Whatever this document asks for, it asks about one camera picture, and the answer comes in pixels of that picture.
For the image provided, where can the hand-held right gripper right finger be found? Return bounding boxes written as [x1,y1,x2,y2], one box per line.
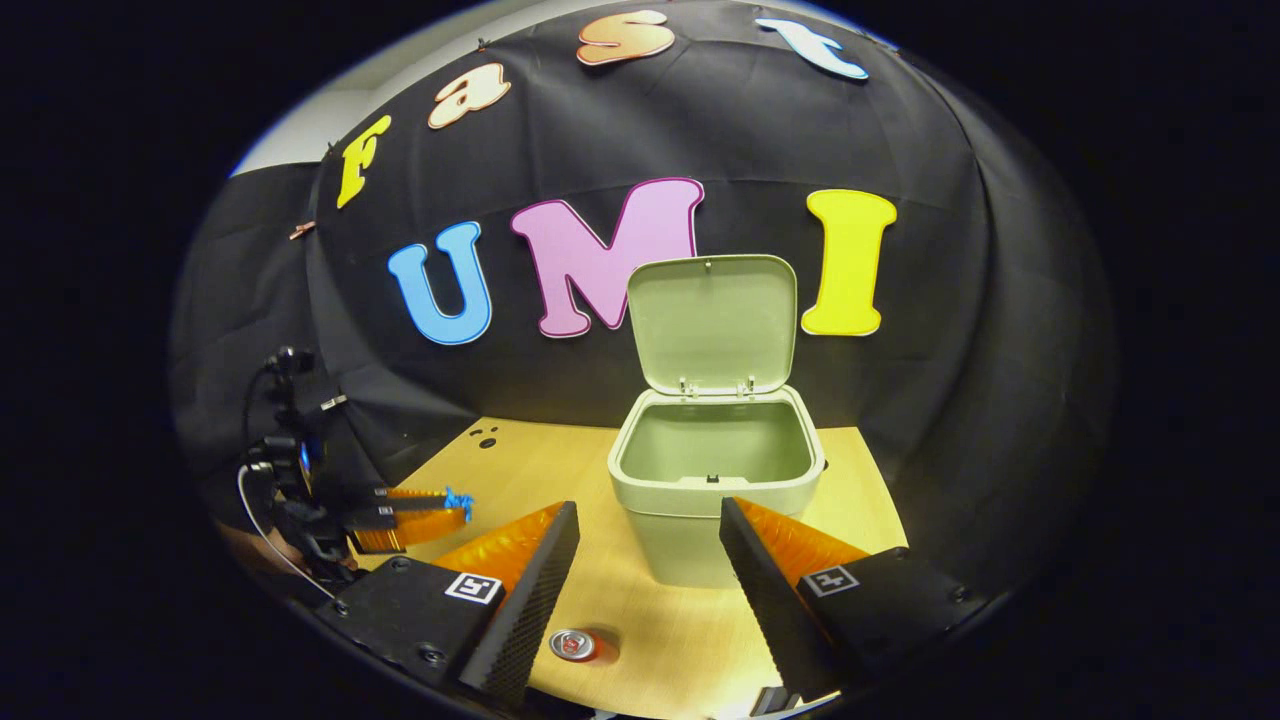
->
[718,497,1011,706]

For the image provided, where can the black backdrop cloth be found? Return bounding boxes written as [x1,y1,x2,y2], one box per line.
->
[170,0,1116,611]

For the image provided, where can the green desktop garbage bin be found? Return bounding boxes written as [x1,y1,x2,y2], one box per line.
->
[607,254,827,589]

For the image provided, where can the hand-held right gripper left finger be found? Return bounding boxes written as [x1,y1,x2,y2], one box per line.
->
[318,500,581,713]

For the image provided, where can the red pop can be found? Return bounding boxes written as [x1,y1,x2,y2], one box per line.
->
[548,628,621,665]

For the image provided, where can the wooden desktop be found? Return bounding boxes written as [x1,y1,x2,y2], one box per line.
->
[355,417,909,720]

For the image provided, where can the white cable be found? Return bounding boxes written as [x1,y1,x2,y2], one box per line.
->
[237,465,331,601]

